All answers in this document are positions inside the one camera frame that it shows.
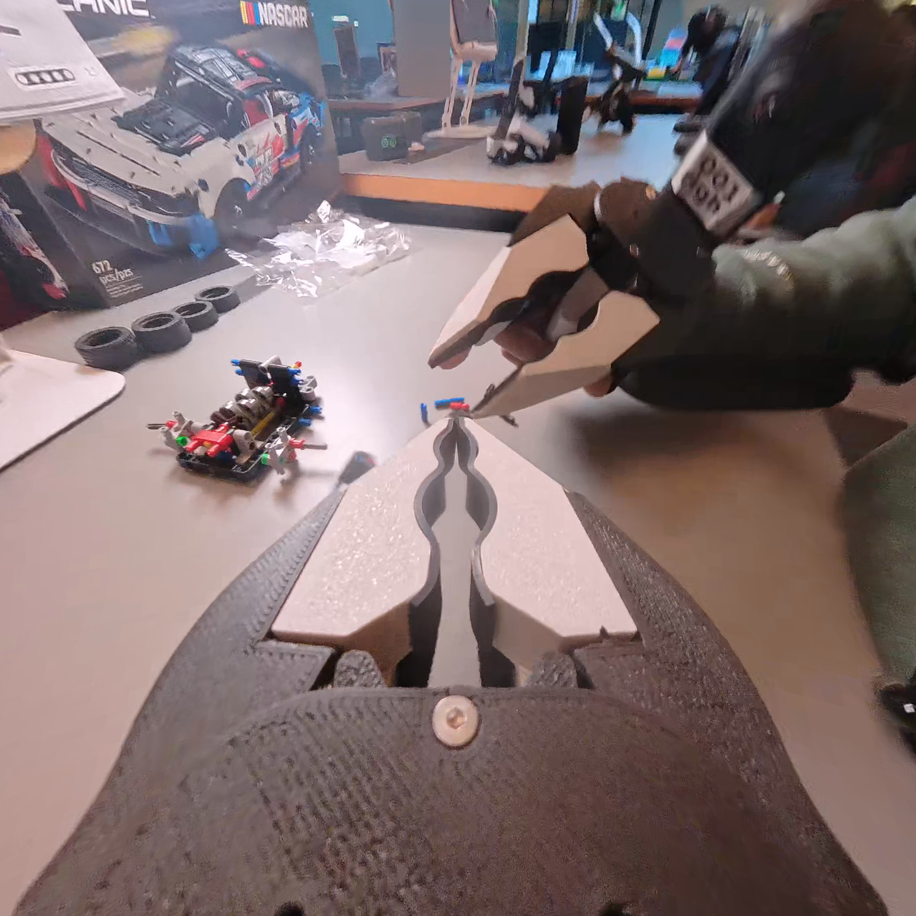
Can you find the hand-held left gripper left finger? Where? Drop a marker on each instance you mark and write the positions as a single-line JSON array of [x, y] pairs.
[[358, 565]]

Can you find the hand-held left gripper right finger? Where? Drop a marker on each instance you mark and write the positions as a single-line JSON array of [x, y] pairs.
[[551, 572]]

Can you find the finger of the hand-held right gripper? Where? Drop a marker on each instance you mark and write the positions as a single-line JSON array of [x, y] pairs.
[[587, 350], [515, 279]]

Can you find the black rounded lego beam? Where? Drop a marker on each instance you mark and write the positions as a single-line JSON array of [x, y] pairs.
[[356, 469]]

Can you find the lego car chassis assembly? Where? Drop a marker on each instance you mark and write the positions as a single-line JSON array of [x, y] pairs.
[[236, 429]]

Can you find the lego car set box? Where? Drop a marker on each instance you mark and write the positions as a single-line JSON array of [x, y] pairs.
[[200, 143]]

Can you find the orange edged table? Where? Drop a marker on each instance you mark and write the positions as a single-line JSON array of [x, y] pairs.
[[444, 190]]

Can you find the black and white device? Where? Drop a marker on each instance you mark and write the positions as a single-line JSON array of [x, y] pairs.
[[619, 100], [537, 136]]

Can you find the black device with green lights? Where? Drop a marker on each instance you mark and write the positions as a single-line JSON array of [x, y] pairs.
[[390, 136]]

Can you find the clear plastic bag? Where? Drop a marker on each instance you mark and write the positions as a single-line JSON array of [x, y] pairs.
[[322, 250]]

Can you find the white stand with legs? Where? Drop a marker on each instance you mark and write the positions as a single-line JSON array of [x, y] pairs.
[[469, 71]]

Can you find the white monitor stand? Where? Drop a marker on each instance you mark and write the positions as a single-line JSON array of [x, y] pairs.
[[50, 408]]

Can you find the white paper sheet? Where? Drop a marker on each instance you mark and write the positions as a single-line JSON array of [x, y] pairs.
[[50, 57]]

